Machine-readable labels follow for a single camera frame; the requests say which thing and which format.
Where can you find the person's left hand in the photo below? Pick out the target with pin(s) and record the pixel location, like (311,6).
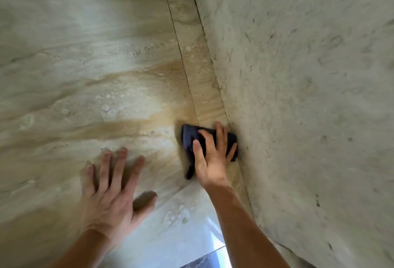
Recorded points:
(107,206)

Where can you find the person's right hand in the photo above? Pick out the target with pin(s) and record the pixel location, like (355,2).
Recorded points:
(212,166)

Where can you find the person's right little finger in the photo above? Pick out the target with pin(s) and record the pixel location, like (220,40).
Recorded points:
(231,152)

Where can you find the person's left little finger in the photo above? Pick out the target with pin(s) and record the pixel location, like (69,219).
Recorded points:
(88,180)

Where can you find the person's right thumb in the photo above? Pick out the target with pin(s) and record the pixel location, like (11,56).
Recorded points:
(198,155)

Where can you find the person's left thumb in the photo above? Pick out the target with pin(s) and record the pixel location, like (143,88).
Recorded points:
(144,203)

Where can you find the person's right middle finger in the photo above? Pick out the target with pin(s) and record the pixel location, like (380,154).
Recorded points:
(219,137)

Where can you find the person's left middle finger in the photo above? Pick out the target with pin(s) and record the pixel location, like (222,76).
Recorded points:
(118,167)

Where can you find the dark blue cleaning cloth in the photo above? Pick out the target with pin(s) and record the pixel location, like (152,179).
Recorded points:
(188,141)

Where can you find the person's left forearm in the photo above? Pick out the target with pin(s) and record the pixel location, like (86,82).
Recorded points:
(83,251)

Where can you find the person's right forearm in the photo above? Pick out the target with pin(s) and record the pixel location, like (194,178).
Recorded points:
(243,231)

